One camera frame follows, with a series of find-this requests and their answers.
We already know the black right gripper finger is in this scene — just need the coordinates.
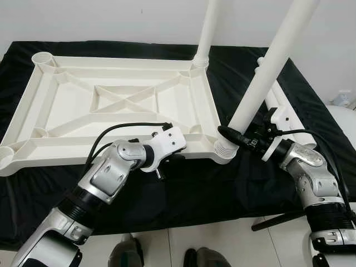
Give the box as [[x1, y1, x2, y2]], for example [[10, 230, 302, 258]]
[[218, 125, 249, 148]]

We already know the white plastic table top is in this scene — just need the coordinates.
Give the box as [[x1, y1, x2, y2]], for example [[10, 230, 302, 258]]
[[0, 51, 237, 177]]

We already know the black table cloth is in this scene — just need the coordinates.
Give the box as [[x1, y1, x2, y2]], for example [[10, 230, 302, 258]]
[[0, 40, 356, 248]]

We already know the black metal table bar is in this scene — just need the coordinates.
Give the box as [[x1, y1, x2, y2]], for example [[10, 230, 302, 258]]
[[251, 210, 306, 231]]

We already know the grey robot right leg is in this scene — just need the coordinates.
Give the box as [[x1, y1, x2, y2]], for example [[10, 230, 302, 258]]
[[184, 248, 231, 267]]

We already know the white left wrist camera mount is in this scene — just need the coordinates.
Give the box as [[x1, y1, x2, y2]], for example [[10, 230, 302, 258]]
[[142, 126, 187, 173]]

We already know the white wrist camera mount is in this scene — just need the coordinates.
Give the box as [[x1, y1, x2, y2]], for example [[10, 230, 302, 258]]
[[261, 107, 301, 162], [142, 126, 187, 173]]

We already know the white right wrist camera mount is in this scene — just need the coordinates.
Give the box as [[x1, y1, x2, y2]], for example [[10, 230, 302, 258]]
[[261, 107, 301, 162]]

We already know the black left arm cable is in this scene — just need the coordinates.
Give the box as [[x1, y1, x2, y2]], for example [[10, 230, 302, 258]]
[[83, 122, 173, 173]]

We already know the white wall socket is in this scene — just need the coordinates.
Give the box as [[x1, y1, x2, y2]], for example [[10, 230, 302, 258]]
[[337, 91, 354, 107]]

